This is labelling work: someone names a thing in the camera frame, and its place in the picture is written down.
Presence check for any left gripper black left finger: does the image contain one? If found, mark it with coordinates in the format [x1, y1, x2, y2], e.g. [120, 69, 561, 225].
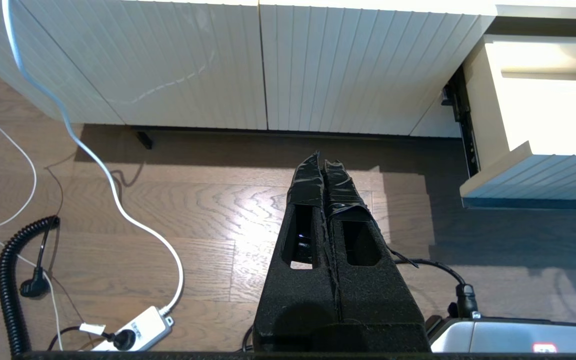
[252, 151, 342, 352]

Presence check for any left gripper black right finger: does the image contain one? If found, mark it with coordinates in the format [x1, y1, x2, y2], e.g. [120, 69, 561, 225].
[322, 160, 432, 352]

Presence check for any white cabinet drawer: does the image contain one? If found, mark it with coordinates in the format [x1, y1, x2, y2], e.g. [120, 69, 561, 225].
[459, 34, 576, 210]

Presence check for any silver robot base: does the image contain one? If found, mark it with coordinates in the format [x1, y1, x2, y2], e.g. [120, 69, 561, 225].
[425, 315, 576, 354]

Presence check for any white tv cabinet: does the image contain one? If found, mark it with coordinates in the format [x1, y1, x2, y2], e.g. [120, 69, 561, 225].
[0, 0, 576, 138]

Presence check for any white power strip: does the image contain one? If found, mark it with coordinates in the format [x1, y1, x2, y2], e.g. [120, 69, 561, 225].
[90, 305, 175, 352]

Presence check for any black cable loop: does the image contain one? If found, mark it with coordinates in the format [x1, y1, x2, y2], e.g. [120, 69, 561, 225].
[392, 257, 480, 319]

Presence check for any black plug with cable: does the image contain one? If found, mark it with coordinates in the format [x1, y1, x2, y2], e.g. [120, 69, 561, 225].
[47, 325, 137, 352]

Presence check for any black drawer slide rail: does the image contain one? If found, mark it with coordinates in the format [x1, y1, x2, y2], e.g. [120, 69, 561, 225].
[440, 65, 482, 179]

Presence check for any thick white cable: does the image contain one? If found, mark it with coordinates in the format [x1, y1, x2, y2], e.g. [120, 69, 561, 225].
[2, 0, 185, 317]

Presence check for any black coiled cable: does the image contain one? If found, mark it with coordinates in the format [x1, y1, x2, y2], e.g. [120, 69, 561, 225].
[0, 214, 62, 357]

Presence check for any thin white cable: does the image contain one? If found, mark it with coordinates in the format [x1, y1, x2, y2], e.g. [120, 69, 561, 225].
[0, 102, 65, 352]

